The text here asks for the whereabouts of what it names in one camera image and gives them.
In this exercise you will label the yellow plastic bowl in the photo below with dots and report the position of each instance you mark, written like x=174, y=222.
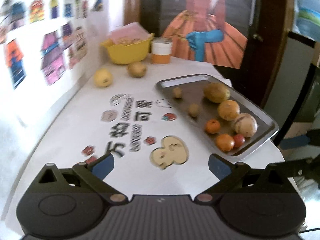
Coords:
x=124, y=54

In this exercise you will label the white printed table cloth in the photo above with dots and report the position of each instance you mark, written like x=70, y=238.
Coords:
x=128, y=119

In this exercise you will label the small brown longan fruit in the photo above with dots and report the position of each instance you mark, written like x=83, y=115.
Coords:
x=177, y=92

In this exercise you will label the colourful houses drawing sheet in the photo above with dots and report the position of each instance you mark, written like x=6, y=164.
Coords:
x=49, y=42

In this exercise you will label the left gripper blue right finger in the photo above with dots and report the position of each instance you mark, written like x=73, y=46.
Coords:
x=221, y=168

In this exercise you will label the metal baking tray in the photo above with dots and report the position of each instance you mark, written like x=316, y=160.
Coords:
x=192, y=92

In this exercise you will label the orange dress lady painting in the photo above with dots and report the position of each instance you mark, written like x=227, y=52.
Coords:
x=200, y=33

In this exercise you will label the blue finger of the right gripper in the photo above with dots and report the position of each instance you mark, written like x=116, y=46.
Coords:
x=300, y=141
x=308, y=167

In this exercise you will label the small red fruit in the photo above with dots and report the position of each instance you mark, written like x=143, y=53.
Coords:
x=239, y=140

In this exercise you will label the pale striped pepino melon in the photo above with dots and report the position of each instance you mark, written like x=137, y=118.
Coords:
x=245, y=124

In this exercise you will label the orange striped pepino melon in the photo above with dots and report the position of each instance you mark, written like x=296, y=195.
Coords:
x=228, y=110

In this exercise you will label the yellow lemon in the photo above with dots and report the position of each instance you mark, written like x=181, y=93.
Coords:
x=103, y=78

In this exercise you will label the brown pear on table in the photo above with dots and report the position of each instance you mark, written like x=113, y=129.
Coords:
x=137, y=69

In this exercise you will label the small orange tangerine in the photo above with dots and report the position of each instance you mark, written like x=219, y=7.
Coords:
x=212, y=126
x=225, y=142

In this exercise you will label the white and orange cup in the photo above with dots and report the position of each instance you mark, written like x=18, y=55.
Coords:
x=161, y=50

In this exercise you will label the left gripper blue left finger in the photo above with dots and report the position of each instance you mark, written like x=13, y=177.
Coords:
x=96, y=169

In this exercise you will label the yellow-green apple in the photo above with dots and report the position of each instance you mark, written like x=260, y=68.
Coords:
x=216, y=92

